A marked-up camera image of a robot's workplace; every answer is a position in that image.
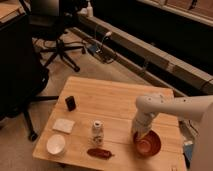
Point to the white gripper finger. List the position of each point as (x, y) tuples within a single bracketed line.
[(142, 136)]

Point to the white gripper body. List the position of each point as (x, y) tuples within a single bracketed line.
[(141, 124)]

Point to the red ceramic bowl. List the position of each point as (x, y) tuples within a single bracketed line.
[(149, 145)]

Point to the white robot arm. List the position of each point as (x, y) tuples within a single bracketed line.
[(197, 108)]

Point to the red chili pepper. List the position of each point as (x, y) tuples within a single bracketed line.
[(99, 153)]

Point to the small black box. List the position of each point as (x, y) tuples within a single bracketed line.
[(70, 102)]

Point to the white square sponge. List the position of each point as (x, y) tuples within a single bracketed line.
[(63, 125)]

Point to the white round cup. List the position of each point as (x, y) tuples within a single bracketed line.
[(56, 144)]

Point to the white spray bottle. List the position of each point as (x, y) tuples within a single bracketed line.
[(86, 8)]

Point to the black chair at left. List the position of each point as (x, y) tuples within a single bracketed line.
[(22, 76)]

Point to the black office chair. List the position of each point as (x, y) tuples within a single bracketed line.
[(48, 20)]

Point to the wooden desk corner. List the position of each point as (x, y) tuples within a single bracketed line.
[(9, 9)]

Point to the power strip with cables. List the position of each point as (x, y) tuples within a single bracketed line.
[(97, 51)]

